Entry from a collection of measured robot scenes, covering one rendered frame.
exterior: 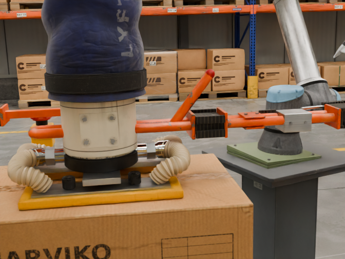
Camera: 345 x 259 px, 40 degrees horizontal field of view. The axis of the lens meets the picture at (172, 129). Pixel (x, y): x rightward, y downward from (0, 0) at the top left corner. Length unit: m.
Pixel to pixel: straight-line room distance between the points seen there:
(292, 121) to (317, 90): 0.98
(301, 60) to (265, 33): 7.86
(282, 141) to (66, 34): 1.24
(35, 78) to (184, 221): 7.48
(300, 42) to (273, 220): 0.79
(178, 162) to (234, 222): 0.17
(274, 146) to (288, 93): 0.23
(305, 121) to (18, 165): 0.66
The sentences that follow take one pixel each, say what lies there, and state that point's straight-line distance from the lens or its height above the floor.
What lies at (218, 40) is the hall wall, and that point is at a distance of 9.78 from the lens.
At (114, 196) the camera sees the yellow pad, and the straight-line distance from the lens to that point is 1.00.
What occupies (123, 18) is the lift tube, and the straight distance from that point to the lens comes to 1.01.
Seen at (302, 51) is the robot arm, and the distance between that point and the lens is 2.21.
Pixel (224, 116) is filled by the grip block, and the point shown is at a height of 1.10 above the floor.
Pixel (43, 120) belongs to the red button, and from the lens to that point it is 1.60.
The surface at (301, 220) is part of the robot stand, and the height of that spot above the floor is 0.48.
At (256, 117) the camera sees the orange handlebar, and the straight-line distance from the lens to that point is 1.13.
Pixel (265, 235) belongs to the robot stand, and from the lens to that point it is 2.12.
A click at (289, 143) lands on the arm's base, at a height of 0.82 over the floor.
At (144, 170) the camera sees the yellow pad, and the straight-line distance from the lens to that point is 1.19.
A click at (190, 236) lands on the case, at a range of 0.99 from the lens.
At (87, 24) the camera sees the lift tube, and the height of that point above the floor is 1.31.
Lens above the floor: 1.31
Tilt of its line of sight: 12 degrees down
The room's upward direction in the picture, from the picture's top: 2 degrees counter-clockwise
